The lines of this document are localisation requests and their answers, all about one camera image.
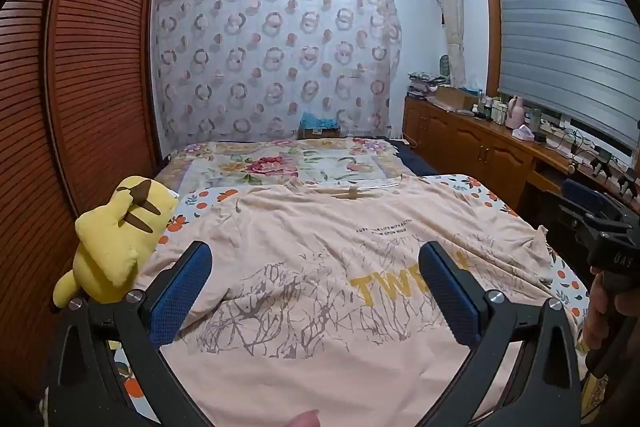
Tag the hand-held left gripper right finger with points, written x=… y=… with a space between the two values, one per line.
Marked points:
x=450 y=292

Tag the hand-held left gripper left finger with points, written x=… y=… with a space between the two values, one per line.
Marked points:
x=180 y=287

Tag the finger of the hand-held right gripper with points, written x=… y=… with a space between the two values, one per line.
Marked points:
x=587 y=222
x=582 y=194

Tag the peach printed t-shirt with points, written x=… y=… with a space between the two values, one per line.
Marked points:
x=310 y=267

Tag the pile of folded clothes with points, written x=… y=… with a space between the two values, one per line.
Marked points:
x=422 y=84

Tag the person's right hand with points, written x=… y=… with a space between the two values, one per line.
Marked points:
x=597 y=312

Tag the person's left hand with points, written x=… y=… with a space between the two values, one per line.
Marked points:
x=305 y=419

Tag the pink tissue pack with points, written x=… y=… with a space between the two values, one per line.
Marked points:
x=522 y=134

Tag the yellow plush toy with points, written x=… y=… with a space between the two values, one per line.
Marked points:
x=105 y=247

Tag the orange fruit print bedsheet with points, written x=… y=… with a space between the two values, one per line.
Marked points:
x=200 y=203

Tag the pink jug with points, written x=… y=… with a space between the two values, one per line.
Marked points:
x=515 y=114

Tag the wooden sideboard cabinet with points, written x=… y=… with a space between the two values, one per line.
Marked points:
x=480 y=147

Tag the cluster of cosmetic bottles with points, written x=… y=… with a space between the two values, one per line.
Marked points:
x=492 y=109

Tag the navy mattress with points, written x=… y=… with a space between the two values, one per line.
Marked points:
x=410 y=157

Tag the floral blanket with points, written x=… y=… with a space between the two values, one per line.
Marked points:
x=280 y=167

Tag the open cardboard box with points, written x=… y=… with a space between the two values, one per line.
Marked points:
x=452 y=96

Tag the grey striped window blind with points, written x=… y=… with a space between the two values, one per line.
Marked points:
x=565 y=32

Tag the small desk fan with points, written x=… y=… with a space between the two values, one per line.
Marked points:
x=445 y=66

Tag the cardboard box with blue contents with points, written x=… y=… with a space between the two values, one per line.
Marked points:
x=320 y=129

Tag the beige tied window curtain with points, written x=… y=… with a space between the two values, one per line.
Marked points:
x=452 y=7

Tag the brown louvered wooden wardrobe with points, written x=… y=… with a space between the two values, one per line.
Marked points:
x=100 y=57

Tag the circle patterned sheer curtain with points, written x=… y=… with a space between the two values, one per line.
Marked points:
x=275 y=57

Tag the wooden window frame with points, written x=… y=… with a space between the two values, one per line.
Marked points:
x=492 y=7

